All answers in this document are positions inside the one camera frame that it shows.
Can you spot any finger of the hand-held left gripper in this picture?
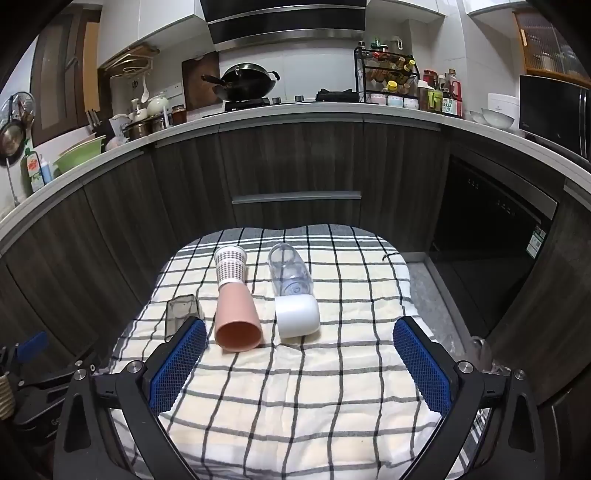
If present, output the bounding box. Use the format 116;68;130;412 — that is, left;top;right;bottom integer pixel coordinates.
0;330;93;393

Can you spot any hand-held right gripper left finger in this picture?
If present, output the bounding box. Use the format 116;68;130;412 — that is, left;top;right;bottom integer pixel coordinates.
53;316;208;480

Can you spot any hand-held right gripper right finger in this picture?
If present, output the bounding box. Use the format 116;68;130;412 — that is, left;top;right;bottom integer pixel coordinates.
392;315;546;480

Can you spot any dark transparent square cup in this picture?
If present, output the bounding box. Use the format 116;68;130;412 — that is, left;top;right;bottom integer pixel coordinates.
165;295;205;342

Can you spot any pink plastic cup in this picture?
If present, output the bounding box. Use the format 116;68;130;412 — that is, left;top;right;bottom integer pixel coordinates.
215;281;264;352

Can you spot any white patterned paper cup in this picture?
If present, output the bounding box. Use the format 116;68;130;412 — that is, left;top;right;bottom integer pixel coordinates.
215;246;250;286

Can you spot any white plastic cup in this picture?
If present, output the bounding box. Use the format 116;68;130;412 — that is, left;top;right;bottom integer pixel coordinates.
275;295;321;339

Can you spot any clear plastic cup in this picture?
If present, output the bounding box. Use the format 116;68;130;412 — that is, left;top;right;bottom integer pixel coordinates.
269;243;315;297

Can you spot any black white checked cloth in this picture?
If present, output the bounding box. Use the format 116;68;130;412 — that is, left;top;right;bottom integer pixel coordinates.
108;223;490;480

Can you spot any black built-in dishwasher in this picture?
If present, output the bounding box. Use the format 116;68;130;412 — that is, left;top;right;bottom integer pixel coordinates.
429;154;561;335

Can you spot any green dish soap bottle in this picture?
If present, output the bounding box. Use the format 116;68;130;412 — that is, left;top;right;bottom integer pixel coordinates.
25;148;44;193

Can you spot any green plastic basin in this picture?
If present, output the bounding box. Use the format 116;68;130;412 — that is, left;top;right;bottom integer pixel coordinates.
53;135;106;175

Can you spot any hanging frying pan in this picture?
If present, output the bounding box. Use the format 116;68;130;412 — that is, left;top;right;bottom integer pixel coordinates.
0;91;36;168

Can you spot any black knife block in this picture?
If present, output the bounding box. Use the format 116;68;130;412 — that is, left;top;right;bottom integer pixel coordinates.
87;108;110;139

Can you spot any stainless steel pot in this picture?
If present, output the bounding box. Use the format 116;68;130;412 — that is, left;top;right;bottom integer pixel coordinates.
122;116;172;140

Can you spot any large white bowl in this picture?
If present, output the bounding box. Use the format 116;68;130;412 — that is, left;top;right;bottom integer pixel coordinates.
480;107;515;130

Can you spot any white teapot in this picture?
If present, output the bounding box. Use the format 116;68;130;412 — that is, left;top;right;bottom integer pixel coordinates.
147;92;171;117

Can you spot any red oil bottle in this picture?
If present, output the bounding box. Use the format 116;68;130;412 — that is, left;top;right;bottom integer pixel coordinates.
450;69;464;117

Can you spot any white rice cooker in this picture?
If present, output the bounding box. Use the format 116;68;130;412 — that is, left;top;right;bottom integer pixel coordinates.
488;93;520;125

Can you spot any brown wooden door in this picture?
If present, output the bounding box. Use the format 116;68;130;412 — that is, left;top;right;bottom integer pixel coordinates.
30;4;102;147

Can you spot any black microwave oven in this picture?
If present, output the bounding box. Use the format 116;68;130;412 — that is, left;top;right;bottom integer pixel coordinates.
518;75;591;161

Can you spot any dark wooden cutting board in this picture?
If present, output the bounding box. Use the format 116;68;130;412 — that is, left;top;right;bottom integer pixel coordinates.
181;52;221;112

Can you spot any black gas stove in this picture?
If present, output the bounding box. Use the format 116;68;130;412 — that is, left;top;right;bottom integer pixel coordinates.
203;92;361;117

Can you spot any black wok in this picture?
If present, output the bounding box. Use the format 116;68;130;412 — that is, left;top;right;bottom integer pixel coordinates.
201;64;281;100

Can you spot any wooden glass door cabinet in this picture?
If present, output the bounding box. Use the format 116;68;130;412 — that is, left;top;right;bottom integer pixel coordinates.
512;9;591;87

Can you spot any black steel range hood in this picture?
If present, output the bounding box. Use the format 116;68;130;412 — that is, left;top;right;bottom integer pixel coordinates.
199;0;368;51

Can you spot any steel drawer handle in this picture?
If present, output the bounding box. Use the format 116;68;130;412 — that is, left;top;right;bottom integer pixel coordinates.
232;191;362;205

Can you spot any black wire spice rack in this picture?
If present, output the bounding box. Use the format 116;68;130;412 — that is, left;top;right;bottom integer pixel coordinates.
354;42;421;110

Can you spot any wall mounted wire rack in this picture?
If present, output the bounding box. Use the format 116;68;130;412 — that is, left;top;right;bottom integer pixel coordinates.
102;43;160;78

